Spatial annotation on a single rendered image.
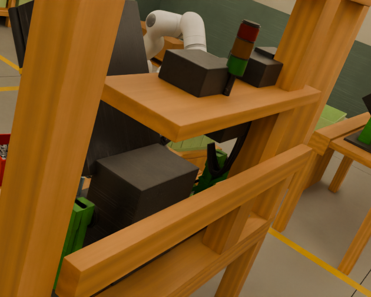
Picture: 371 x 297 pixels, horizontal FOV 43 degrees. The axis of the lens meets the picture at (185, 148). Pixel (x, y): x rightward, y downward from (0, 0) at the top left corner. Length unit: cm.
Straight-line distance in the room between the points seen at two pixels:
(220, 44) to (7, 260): 895
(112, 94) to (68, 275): 38
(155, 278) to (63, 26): 106
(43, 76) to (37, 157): 13
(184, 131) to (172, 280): 75
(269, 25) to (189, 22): 728
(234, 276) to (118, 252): 142
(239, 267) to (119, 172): 113
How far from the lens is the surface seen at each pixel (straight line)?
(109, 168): 134
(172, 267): 166
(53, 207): 83
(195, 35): 191
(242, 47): 120
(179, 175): 142
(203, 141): 282
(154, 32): 205
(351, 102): 865
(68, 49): 69
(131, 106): 100
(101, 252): 97
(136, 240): 103
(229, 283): 238
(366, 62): 856
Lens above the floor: 186
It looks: 23 degrees down
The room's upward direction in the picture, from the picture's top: 19 degrees clockwise
